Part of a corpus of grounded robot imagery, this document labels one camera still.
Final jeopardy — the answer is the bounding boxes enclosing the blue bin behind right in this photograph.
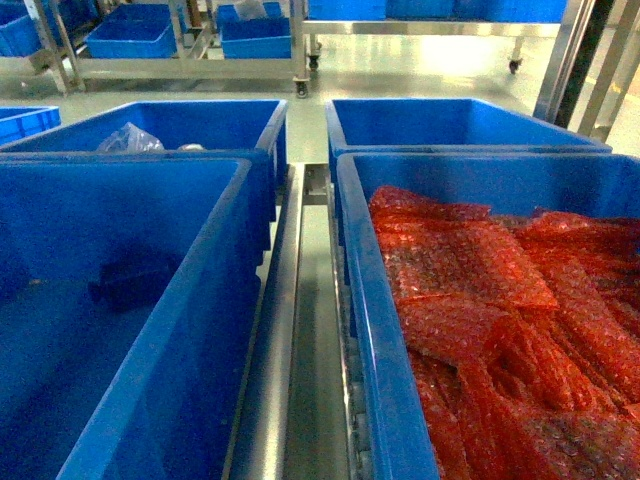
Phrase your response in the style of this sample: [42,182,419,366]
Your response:
[325,98,612,178]

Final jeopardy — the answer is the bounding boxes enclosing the blue bin behind left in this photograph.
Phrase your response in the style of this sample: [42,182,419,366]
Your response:
[1,99,288,221]

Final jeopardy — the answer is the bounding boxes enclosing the stainless steel flow rack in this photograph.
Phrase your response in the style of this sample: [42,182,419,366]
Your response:
[223,164,373,479]

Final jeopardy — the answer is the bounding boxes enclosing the red bubble wrap bags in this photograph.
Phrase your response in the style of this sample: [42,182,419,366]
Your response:
[369,186,639,479]

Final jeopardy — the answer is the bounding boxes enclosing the blue bin bottom shelf middle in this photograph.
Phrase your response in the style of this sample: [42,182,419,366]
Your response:
[1,156,269,479]

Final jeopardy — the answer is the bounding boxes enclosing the clear plastic bag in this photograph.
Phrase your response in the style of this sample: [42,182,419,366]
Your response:
[97,122,164,153]

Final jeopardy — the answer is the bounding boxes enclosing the blue block part with knob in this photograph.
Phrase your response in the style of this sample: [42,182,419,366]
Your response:
[87,253,179,313]

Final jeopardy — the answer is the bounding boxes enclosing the blue bin with red bags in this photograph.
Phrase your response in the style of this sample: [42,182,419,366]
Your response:
[336,153,639,479]

